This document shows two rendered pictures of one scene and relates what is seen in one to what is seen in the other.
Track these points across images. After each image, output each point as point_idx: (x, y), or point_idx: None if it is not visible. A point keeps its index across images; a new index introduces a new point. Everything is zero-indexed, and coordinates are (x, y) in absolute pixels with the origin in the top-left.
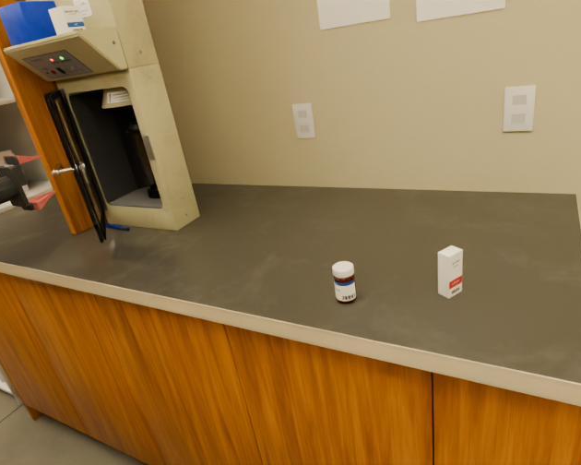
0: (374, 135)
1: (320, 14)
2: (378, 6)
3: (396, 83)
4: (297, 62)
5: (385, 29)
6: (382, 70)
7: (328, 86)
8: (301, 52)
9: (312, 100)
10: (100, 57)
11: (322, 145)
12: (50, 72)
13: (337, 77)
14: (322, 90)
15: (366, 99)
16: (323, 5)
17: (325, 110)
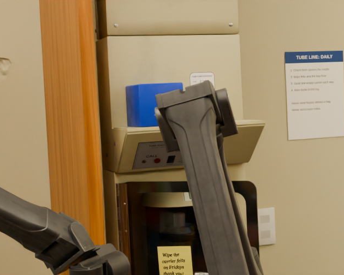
0: (331, 235)
1: (289, 126)
2: (337, 126)
3: None
4: (262, 167)
5: (341, 143)
6: (338, 177)
7: (291, 190)
8: (267, 158)
9: (274, 204)
10: (249, 148)
11: (280, 251)
12: (149, 160)
13: (300, 182)
14: (285, 195)
15: (325, 202)
16: (292, 119)
17: (286, 214)
